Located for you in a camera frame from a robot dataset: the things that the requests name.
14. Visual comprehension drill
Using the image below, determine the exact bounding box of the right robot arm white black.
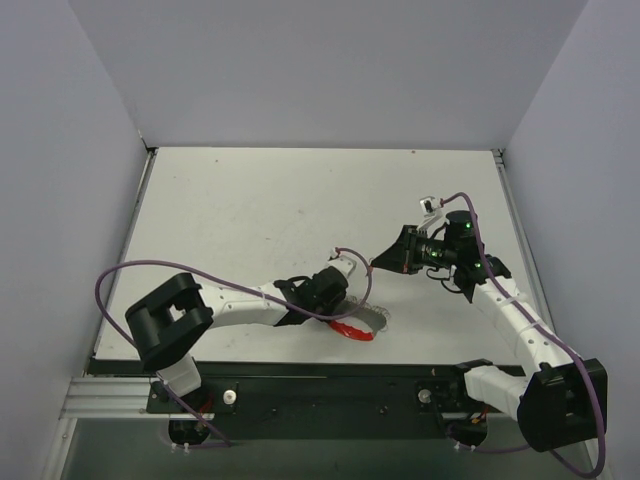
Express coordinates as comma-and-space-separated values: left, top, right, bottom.
372, 210, 607, 452

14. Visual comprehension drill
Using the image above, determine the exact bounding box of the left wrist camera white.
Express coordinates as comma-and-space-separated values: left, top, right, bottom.
325, 249, 357, 279

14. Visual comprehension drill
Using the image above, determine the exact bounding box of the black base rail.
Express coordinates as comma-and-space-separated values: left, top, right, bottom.
144, 362, 506, 441

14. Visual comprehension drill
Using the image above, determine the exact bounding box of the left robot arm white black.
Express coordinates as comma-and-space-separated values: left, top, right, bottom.
125, 260, 355, 412

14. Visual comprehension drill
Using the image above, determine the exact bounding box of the metal key holder red handle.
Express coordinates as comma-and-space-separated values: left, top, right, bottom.
329, 296, 390, 342

